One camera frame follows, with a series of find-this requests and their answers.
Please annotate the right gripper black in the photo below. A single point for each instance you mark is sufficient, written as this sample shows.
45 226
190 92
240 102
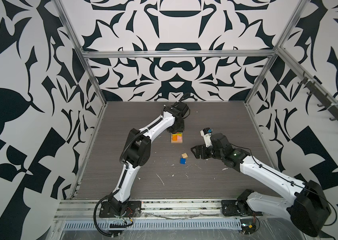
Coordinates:
203 148

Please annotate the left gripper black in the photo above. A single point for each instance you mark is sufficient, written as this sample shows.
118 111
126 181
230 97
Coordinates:
182 129

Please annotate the yellow wood block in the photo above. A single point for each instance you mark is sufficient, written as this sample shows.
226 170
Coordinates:
174 138

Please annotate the blue wood cube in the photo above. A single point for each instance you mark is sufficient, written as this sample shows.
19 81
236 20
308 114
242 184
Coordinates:
182 161

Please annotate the natural wood block front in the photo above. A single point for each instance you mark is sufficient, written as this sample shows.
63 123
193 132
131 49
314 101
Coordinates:
176 141

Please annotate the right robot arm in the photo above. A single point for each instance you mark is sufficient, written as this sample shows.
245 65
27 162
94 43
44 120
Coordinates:
302 203

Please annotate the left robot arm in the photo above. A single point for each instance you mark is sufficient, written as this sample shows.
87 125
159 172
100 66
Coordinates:
137 150

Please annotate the small green circuit board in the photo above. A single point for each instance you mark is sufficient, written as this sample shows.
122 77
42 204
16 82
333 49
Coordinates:
249 226

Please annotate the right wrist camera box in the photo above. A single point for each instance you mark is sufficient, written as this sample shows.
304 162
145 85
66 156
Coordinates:
206 133

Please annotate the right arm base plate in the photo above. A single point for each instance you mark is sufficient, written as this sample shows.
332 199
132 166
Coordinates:
235 208

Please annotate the white cable duct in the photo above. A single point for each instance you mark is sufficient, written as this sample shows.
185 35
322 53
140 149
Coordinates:
162 224

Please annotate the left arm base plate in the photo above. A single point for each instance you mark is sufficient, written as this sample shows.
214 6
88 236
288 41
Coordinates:
116 209

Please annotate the black hook rail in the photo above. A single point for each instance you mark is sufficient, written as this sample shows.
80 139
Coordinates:
326 100

